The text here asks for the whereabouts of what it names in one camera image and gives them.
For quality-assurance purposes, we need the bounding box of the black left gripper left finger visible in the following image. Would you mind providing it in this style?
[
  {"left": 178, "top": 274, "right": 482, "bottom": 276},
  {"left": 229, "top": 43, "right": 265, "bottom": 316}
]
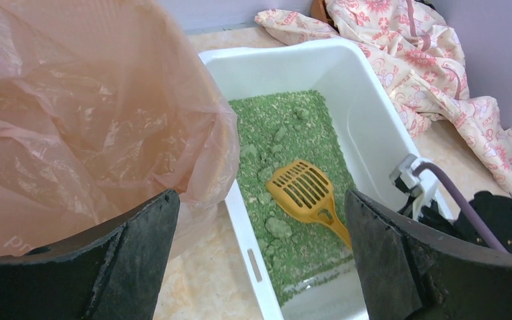
[{"left": 0, "top": 189, "right": 180, "bottom": 319}]

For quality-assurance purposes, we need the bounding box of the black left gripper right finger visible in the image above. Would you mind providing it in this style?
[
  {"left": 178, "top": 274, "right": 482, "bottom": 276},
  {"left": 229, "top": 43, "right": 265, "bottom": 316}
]
[{"left": 345, "top": 191, "right": 512, "bottom": 319}]

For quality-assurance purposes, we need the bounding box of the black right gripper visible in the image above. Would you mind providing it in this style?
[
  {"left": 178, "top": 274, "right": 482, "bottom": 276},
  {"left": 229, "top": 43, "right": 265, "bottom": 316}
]
[{"left": 399, "top": 191, "right": 512, "bottom": 259}]

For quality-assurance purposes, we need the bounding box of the yellow plastic litter scoop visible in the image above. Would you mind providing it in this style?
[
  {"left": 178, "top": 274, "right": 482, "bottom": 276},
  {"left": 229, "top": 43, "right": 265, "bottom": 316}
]
[{"left": 265, "top": 159, "right": 352, "bottom": 249}]

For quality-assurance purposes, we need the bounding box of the white plastic litter box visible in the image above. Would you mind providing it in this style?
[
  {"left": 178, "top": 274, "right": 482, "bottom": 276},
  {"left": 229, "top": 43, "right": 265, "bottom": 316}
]
[{"left": 200, "top": 38, "right": 417, "bottom": 319}]

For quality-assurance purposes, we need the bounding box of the green cat litter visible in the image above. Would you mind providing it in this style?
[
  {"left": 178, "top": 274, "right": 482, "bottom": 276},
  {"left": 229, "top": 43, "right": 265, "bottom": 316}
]
[{"left": 230, "top": 90, "right": 355, "bottom": 305}]

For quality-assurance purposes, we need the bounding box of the yellow bin with pink bag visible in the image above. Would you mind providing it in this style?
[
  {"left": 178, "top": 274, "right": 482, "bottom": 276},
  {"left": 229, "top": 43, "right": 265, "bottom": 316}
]
[{"left": 0, "top": 1, "right": 239, "bottom": 257}]

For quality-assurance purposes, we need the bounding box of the cream pink cartoon cloth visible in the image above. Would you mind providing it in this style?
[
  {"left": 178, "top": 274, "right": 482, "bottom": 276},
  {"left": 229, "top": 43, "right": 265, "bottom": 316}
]
[{"left": 255, "top": 0, "right": 512, "bottom": 194}]

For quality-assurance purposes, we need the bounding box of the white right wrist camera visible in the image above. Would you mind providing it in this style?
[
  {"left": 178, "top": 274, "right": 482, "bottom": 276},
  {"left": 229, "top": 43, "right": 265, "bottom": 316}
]
[{"left": 389, "top": 153, "right": 437, "bottom": 221}]

